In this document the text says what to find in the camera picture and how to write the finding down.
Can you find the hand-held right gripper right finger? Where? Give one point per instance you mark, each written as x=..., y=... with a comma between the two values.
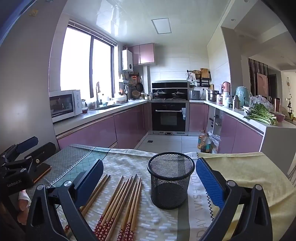
x=209, y=183

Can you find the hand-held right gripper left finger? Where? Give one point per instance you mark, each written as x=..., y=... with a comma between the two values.
x=90, y=178

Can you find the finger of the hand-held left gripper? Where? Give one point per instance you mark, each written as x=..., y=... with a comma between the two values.
x=44, y=150
x=27, y=141

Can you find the bunch of wooden chopsticks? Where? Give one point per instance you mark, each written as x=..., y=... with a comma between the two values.
x=115, y=204

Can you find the black mesh holder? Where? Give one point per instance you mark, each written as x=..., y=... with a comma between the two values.
x=171, y=192

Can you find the person's left hand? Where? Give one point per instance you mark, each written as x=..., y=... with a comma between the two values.
x=23, y=205

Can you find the orange-edged smartphone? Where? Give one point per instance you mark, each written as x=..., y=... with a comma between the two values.
x=45, y=170

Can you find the grey teal quilted runner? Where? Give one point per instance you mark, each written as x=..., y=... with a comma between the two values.
x=76, y=157

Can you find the white printed cloth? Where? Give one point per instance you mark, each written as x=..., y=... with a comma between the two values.
x=198, y=208

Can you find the cooking oil bottle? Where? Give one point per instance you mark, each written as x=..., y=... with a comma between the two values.
x=204, y=142

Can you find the crumpled floor plastic bag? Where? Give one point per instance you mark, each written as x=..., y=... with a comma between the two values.
x=215, y=142

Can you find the beige patterned tablecloth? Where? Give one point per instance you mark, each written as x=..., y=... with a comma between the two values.
x=129, y=162

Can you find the yellow towel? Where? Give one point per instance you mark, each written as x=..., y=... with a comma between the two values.
x=254, y=169

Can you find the long pink base cabinets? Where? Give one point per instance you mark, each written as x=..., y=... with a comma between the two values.
x=104, y=129

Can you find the white microwave oven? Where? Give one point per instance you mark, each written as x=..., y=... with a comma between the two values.
x=67, y=104

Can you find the pink base cabinets with gap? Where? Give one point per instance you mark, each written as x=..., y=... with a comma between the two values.
x=238, y=134

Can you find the grey refrigerator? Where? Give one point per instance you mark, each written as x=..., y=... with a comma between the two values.
x=27, y=81

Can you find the black built-in oven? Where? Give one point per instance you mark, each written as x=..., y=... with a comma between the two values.
x=168, y=118

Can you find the steel kitchen faucet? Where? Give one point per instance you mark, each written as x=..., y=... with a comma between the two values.
x=98, y=92

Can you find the steel vacuum flask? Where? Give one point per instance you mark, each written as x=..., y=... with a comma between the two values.
x=236, y=103

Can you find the white jug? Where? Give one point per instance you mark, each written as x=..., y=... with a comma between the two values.
x=227, y=99

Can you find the green leafy vegetables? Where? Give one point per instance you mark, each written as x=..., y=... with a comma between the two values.
x=261, y=113

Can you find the steel stock pot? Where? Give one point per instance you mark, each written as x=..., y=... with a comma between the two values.
x=212, y=95

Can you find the silver toaster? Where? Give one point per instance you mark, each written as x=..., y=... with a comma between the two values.
x=194, y=95

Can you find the black lidded pot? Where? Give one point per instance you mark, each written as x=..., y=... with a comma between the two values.
x=159, y=93
x=178, y=94

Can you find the teal kitchen appliance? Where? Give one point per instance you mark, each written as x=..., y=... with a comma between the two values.
x=242, y=95

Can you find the kitchen window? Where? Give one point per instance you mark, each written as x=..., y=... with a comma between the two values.
x=76, y=60

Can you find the round woven basket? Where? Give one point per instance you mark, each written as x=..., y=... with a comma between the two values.
x=136, y=94

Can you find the purple bowl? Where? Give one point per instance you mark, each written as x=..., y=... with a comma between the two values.
x=278, y=117

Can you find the pink kettle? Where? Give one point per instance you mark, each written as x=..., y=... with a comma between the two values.
x=226, y=87

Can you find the clear plastic bag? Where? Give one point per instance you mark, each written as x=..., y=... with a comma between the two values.
x=261, y=100

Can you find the hanging black pan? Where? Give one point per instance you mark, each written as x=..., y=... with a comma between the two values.
x=139, y=87

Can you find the copper tumbler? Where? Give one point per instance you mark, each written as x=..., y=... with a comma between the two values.
x=277, y=104

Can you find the black range hood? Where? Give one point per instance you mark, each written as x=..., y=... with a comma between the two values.
x=170, y=84

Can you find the wooden cutting board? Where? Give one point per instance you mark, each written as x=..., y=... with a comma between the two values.
x=204, y=73

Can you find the dark striped curtain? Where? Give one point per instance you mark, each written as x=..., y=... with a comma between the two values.
x=252, y=76

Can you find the white water heater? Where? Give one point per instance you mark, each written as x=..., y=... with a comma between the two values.
x=127, y=60

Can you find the square ceiling light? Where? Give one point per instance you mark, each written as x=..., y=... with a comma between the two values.
x=161, y=26

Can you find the black wall rack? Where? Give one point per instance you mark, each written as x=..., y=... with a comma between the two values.
x=204, y=81

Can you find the pink wall cabinet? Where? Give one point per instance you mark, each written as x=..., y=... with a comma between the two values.
x=143, y=54

